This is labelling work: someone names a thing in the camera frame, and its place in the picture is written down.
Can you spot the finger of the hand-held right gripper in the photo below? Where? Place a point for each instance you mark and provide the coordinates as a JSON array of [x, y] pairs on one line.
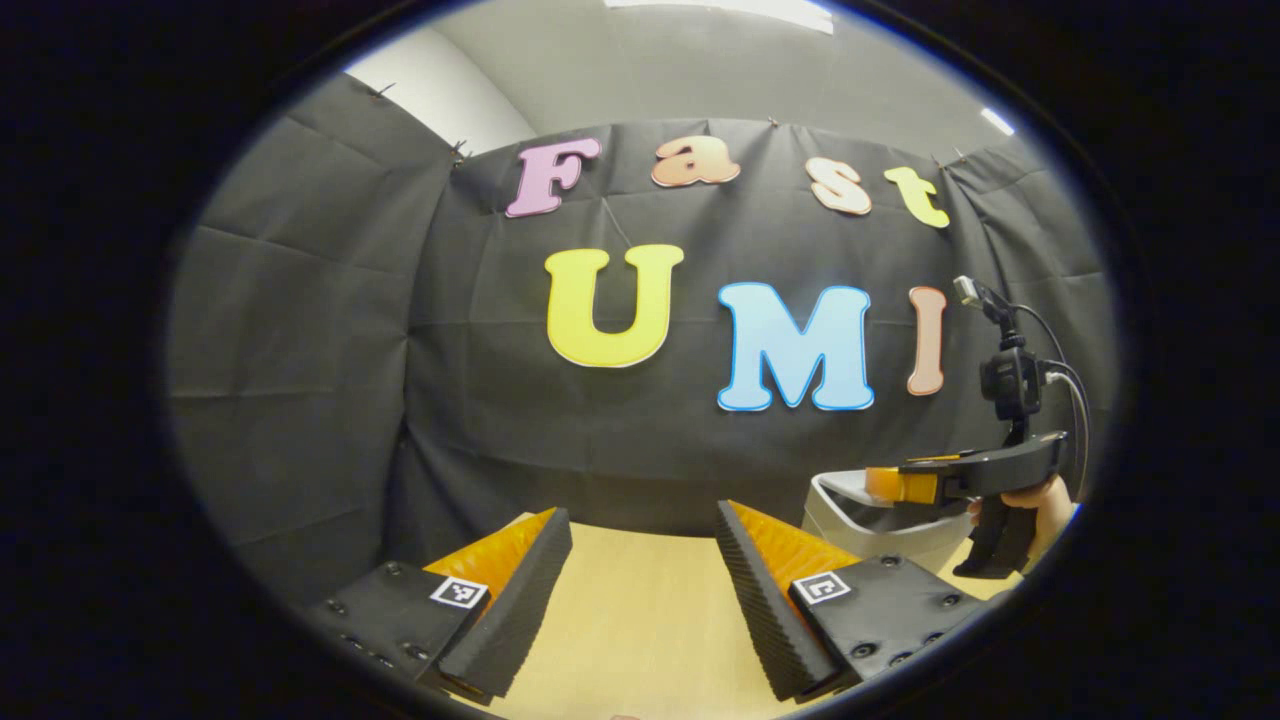
[[915, 485]]

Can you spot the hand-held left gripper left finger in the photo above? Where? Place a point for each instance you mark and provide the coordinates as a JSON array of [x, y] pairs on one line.
[[520, 610]]

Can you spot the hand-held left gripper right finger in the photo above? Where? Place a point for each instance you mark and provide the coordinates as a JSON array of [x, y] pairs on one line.
[[760, 610]]

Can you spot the white desktop garbage bin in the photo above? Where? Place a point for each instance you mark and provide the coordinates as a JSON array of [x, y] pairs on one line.
[[850, 530]]

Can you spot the wooden desktop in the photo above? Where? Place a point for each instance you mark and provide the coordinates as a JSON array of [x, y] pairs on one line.
[[640, 620]]

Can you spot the black backdrop cloth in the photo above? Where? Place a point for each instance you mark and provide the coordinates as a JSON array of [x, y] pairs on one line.
[[500, 420]]

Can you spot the small ceiling light panel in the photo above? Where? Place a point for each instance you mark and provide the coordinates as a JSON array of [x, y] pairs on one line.
[[997, 120]]

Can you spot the large ceiling light panel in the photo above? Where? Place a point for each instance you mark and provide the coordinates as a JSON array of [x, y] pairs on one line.
[[720, 12]]

